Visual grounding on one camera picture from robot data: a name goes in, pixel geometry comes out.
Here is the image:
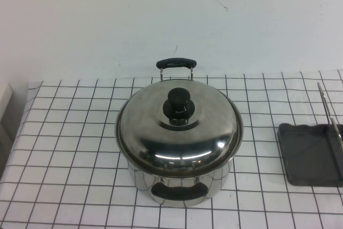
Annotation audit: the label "stainless steel pot lid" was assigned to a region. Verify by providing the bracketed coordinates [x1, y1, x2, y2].
[115, 78, 244, 174]

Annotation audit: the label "beige box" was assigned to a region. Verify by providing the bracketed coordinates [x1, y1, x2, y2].
[0, 83, 14, 144]

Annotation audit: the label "stainless steel pot black handles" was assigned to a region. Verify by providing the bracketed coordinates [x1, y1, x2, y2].
[115, 57, 244, 208]

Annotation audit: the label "black tray wire lid rack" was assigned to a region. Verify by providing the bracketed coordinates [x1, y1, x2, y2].
[278, 82, 343, 187]

